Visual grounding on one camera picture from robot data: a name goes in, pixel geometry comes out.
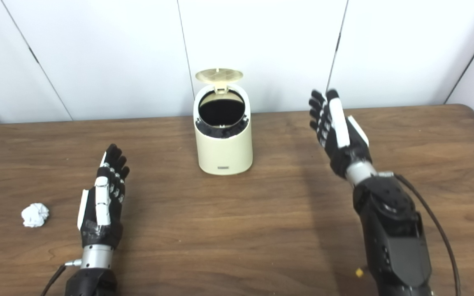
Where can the white and black left hand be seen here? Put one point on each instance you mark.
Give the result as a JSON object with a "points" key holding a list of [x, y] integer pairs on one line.
{"points": [[102, 201]]}

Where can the white and black right hand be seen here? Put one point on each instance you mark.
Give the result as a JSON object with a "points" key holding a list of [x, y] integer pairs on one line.
{"points": [[339, 127]]}

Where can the white paper ball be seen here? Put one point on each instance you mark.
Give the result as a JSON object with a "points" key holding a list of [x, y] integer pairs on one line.
{"points": [[35, 215]]}

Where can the cream-colored lidded bin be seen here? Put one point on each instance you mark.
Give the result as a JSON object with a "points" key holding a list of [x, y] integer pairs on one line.
{"points": [[224, 154]]}

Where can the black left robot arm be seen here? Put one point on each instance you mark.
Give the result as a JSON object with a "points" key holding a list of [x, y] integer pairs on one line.
{"points": [[93, 275]]}

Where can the black bin liner bag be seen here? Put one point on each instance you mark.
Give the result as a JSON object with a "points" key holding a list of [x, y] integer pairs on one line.
{"points": [[220, 113]]}

